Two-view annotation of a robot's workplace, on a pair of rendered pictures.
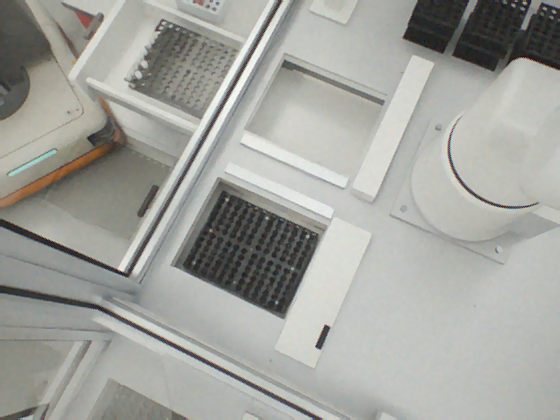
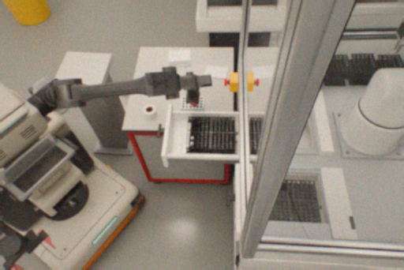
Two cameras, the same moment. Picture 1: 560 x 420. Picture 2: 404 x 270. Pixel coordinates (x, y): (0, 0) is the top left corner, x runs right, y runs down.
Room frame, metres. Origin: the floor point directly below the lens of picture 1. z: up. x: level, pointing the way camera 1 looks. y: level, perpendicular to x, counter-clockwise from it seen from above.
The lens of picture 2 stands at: (-0.13, 0.52, 2.12)
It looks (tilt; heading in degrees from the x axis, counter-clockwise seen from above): 57 degrees down; 339
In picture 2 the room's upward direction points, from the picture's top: 4 degrees counter-clockwise
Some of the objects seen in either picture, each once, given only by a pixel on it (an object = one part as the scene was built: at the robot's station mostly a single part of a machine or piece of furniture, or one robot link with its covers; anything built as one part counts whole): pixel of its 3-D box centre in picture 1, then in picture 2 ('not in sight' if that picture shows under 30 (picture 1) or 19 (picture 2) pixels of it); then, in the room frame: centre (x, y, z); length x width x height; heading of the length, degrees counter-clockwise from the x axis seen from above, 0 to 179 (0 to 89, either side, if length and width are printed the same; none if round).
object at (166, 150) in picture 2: not in sight; (168, 134); (0.70, 0.38, 0.87); 0.29 x 0.02 x 0.11; 153
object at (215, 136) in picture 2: not in sight; (211, 136); (0.61, 0.20, 0.87); 0.22 x 0.18 x 0.06; 63
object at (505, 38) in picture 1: (490, 29); not in sight; (0.61, -0.45, 0.99); 0.12 x 0.09 x 0.09; 153
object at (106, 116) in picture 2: not in sight; (102, 108); (1.44, 0.65, 0.38); 0.30 x 0.30 x 0.76; 60
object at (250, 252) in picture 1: (252, 252); not in sight; (0.18, 0.06, 0.87); 0.22 x 0.18 x 0.06; 63
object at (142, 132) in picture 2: not in sight; (188, 123); (1.06, 0.17, 0.38); 0.62 x 0.58 x 0.76; 153
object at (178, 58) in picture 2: not in sight; (179, 58); (1.23, 0.11, 0.79); 0.13 x 0.09 x 0.05; 68
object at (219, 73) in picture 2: not in sight; (215, 72); (1.05, -0.04, 0.77); 0.13 x 0.09 x 0.02; 54
